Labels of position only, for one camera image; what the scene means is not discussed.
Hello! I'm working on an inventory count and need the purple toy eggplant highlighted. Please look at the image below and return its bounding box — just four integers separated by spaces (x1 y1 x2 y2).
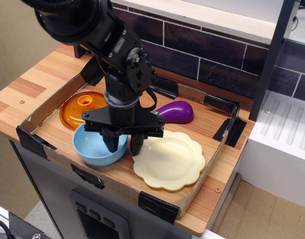
151 101 194 124

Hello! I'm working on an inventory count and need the light blue plastic bowl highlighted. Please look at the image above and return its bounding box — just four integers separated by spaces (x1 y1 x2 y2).
73 123 128 166

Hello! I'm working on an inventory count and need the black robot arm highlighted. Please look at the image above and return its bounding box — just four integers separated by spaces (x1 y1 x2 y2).
26 0 165 155

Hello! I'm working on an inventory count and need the cream scalloped plastic plate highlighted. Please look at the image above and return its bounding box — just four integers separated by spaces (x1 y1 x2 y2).
133 130 206 191

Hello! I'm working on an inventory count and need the white toy sink drainboard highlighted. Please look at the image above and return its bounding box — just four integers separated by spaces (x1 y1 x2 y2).
239 92 305 207

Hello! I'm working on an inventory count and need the orange transparent pot lid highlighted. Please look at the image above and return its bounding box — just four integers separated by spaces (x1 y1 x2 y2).
59 92 107 131

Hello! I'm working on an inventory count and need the dark left shelf panel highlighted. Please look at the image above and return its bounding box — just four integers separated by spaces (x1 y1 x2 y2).
73 45 92 59

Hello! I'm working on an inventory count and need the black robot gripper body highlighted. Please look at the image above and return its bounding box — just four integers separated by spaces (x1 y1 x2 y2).
81 104 166 137

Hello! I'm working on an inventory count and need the dark grey vertical post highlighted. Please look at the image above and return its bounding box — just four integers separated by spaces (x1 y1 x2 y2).
249 0 300 121

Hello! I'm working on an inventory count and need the black cable bottom left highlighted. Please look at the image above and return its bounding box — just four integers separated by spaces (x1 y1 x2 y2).
0 217 13 239

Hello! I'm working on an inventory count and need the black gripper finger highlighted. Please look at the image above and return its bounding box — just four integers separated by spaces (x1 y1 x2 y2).
100 129 121 153
131 133 147 156

